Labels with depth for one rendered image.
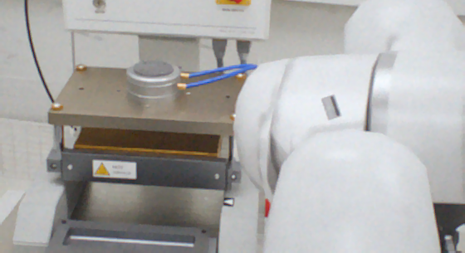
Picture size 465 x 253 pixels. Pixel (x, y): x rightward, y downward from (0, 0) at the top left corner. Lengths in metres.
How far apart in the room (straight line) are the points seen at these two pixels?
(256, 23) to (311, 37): 0.46
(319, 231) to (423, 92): 0.14
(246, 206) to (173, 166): 0.11
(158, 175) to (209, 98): 0.14
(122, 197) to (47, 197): 0.17
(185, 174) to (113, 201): 0.18
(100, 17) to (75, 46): 0.57
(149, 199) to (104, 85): 0.19
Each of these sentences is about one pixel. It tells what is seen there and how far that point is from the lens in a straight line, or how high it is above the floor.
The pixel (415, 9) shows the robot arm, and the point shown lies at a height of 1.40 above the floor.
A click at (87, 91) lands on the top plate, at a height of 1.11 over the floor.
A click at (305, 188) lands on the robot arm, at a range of 0.48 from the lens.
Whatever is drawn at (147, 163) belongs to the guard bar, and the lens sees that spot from 1.12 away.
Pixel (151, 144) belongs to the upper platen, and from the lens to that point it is 1.15.
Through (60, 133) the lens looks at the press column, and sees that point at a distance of 1.15.
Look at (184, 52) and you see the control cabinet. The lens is 1.33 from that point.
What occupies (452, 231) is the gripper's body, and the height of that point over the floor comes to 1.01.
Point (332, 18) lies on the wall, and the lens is 1.70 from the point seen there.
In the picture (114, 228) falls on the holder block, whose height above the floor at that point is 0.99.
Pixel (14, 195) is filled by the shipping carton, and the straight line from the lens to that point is 1.48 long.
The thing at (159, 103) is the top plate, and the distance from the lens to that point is 1.15.
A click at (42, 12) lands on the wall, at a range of 1.87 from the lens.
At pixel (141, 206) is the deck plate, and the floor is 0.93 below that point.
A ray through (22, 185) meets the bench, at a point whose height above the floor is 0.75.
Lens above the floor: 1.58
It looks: 24 degrees down
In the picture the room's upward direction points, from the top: 2 degrees clockwise
